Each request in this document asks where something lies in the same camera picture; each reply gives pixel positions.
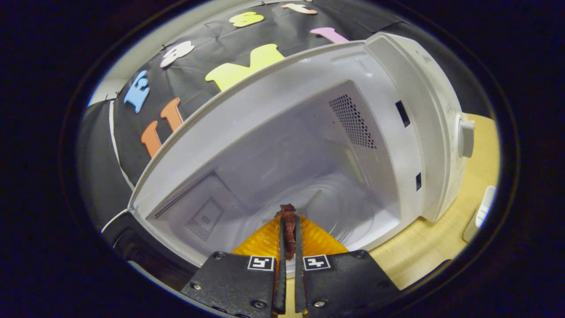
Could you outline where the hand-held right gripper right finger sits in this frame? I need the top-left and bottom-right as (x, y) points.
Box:
(294, 215), (400, 318)

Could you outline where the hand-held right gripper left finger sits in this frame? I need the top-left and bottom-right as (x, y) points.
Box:
(180, 215), (287, 318)

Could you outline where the small white rectangular dish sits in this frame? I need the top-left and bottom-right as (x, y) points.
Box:
(463, 185), (497, 243)

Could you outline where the white microwave oven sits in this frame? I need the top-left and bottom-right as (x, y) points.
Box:
(101, 32), (475, 292)

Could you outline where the glass microwave turntable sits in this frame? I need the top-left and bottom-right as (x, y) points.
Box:
(260, 174), (389, 250)

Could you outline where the brown roasted meat piece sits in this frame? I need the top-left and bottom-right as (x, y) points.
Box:
(275, 204), (298, 261)

